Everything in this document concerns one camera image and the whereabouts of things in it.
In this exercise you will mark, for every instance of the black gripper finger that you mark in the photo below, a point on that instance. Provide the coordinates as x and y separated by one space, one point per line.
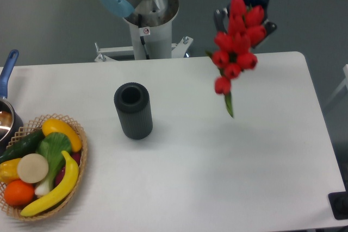
270 28
221 19

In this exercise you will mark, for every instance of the red tulip bouquet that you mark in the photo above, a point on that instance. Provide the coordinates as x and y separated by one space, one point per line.
234 56

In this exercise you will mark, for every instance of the dark grey ribbed vase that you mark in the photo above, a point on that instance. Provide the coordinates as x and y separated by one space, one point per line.
132 102

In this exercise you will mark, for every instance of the black device at table edge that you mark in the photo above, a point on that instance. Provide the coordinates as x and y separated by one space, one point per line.
338 203

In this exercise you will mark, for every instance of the purple eggplant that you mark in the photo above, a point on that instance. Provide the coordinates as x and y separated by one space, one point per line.
77 157

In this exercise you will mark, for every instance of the green bok choy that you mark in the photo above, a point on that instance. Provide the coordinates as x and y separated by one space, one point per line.
50 148

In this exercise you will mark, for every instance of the yellow banana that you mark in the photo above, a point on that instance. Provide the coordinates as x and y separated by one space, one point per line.
58 193

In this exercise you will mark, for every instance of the green cucumber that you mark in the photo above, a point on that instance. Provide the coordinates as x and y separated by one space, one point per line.
26 145

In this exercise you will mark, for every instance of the beige round disc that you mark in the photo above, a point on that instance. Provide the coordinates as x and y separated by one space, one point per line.
32 168

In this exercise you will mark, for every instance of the yellow bell pepper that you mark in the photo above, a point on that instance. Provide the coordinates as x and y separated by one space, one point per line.
9 170

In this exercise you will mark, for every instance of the orange fruit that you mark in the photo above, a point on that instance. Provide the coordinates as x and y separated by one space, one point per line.
18 193

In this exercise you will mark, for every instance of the woven wicker basket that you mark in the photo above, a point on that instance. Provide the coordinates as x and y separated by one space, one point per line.
30 127

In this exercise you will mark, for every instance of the white frame at right edge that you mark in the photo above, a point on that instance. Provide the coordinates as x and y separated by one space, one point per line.
337 95

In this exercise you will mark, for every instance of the blue handled saucepan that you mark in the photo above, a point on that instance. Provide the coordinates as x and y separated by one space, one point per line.
10 120

